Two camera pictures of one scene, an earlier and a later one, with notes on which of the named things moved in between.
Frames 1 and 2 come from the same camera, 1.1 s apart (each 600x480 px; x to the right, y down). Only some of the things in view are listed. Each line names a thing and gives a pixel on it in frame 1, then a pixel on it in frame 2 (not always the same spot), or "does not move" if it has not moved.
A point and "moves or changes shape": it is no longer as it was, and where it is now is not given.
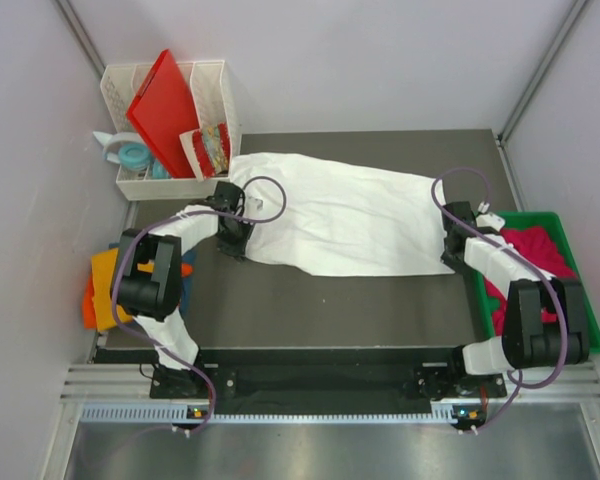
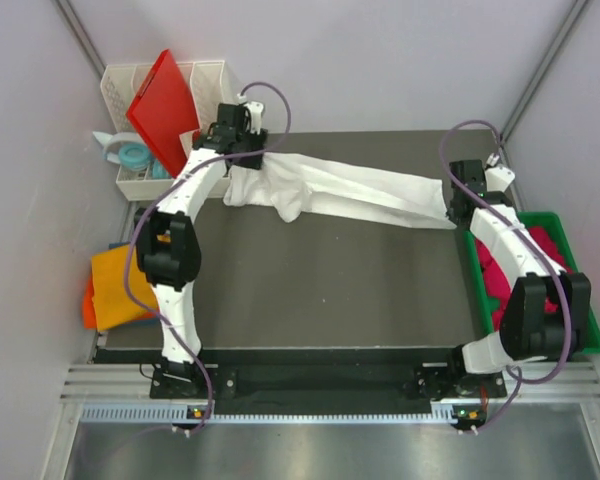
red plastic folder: x=162 y=111 does not move
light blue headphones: x=131 y=151 does not move
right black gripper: x=462 y=268 -> x=461 y=224
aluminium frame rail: x=569 y=24 does not move
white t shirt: x=333 y=218 moves or changes shape
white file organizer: x=211 y=149 does not move
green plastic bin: x=491 y=311 does not move
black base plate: x=429 y=373 does not move
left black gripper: x=238 y=250 -> x=258 y=141
